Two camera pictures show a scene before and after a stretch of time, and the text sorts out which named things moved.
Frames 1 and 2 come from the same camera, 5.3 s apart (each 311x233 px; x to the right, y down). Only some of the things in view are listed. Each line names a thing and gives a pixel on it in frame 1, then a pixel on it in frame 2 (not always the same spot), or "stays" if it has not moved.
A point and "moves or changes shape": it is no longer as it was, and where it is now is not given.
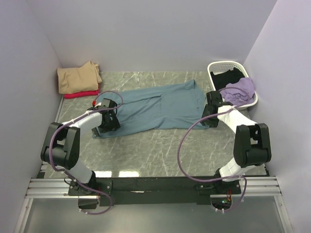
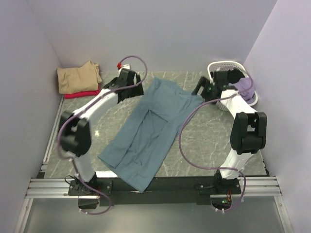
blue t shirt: [175, 106] moves or changes shape
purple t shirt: [240, 93] stays
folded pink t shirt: [89, 93] stays
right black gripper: [204, 119] -> [205, 83]
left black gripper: [113, 124] -> [138, 91]
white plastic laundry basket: [221, 67] stays
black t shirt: [220, 80] stays
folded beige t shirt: [86, 78] stays
